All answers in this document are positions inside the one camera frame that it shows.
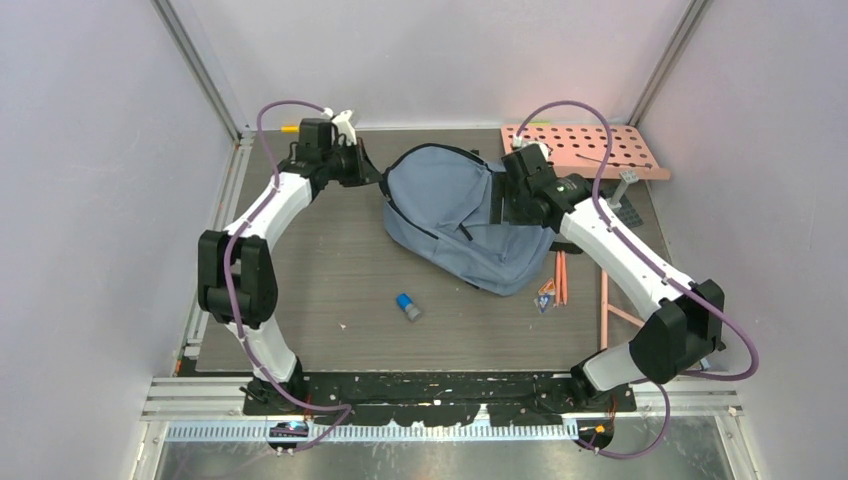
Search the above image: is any pink perforated music stand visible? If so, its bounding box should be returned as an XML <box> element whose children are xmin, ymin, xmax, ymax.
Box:
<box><xmin>500</xmin><ymin>122</ymin><xmax>671</xmax><ymax>348</ymax></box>

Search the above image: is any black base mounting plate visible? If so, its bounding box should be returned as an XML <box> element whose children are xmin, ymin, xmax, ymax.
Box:
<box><xmin>240</xmin><ymin>371</ymin><xmax>636</xmax><ymax>427</ymax></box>

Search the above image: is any orange pencil left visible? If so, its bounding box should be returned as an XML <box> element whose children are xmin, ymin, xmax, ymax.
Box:
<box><xmin>554</xmin><ymin>251</ymin><xmax>562</xmax><ymax>307</ymax></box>

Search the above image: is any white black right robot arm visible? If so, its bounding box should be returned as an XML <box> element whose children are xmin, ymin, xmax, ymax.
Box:
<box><xmin>491</xmin><ymin>143</ymin><xmax>725</xmax><ymax>411</ymax></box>

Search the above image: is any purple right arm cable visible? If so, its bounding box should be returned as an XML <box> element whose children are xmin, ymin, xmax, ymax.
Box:
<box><xmin>513</xmin><ymin>100</ymin><xmax>761</xmax><ymax>460</ymax></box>

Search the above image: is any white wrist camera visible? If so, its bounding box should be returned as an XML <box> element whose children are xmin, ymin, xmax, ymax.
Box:
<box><xmin>321</xmin><ymin>107</ymin><xmax>358</xmax><ymax>146</ymax></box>
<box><xmin>511</xmin><ymin>136</ymin><xmax>551</xmax><ymax>161</ymax></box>

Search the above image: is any blue grey student backpack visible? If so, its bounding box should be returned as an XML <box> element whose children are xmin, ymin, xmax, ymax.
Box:
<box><xmin>379</xmin><ymin>143</ymin><xmax>580</xmax><ymax>296</ymax></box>

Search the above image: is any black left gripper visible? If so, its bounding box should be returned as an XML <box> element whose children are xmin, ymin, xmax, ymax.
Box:
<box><xmin>321</xmin><ymin>138</ymin><xmax>381</xmax><ymax>188</ymax></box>

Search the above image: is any orange triangular sticker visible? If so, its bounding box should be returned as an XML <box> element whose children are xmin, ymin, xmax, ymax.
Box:
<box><xmin>537</xmin><ymin>278</ymin><xmax>557</xmax><ymax>296</ymax></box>

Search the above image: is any blue capped glue stick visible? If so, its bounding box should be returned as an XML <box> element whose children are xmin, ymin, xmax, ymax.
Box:
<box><xmin>396</xmin><ymin>293</ymin><xmax>423</xmax><ymax>323</ymax></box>

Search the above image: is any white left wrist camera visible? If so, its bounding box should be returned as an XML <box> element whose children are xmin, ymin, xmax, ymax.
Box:
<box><xmin>321</xmin><ymin>107</ymin><xmax>358</xmax><ymax>146</ymax></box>

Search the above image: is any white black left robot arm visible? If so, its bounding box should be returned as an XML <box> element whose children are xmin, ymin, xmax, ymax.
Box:
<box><xmin>198</xmin><ymin>110</ymin><xmax>382</xmax><ymax>414</ymax></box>

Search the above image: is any grey lego plate with post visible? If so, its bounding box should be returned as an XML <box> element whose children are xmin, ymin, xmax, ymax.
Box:
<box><xmin>600</xmin><ymin>170</ymin><xmax>644</xmax><ymax>228</ymax></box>

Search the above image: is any orange pencil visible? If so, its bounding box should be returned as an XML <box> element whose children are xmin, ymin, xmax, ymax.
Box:
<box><xmin>554</xmin><ymin>251</ymin><xmax>562</xmax><ymax>307</ymax></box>
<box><xmin>558</xmin><ymin>251</ymin><xmax>568</xmax><ymax>306</ymax></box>

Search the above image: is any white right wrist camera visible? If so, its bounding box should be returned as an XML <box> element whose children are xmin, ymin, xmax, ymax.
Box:
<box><xmin>511</xmin><ymin>136</ymin><xmax>551</xmax><ymax>161</ymax></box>

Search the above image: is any orange pencil right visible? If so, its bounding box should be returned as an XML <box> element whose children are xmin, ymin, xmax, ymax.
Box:
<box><xmin>558</xmin><ymin>251</ymin><xmax>568</xmax><ymax>306</ymax></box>

